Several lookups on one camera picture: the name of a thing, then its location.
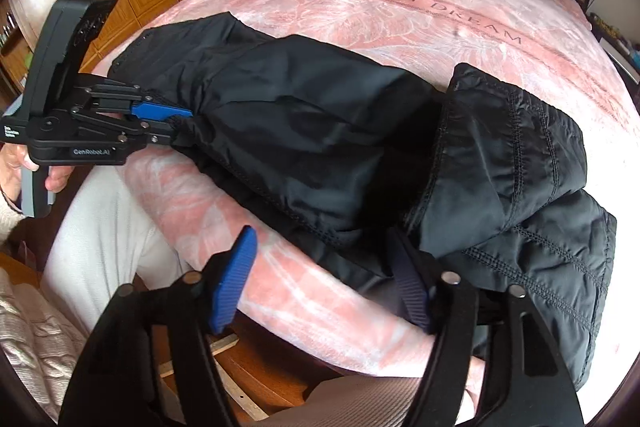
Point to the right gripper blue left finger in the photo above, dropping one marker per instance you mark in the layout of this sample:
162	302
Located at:
231	278

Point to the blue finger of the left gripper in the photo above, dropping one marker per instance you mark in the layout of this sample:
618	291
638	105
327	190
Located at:
155	111
165	132

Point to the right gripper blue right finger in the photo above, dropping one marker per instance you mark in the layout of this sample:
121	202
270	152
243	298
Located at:
413	285

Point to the black quilted pants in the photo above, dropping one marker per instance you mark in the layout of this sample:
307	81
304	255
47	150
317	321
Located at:
324	151

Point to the pink bed with bedspread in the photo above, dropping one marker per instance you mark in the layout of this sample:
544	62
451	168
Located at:
527	381

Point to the nightstand with clutter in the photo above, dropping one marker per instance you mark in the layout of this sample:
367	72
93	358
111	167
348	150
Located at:
619	53

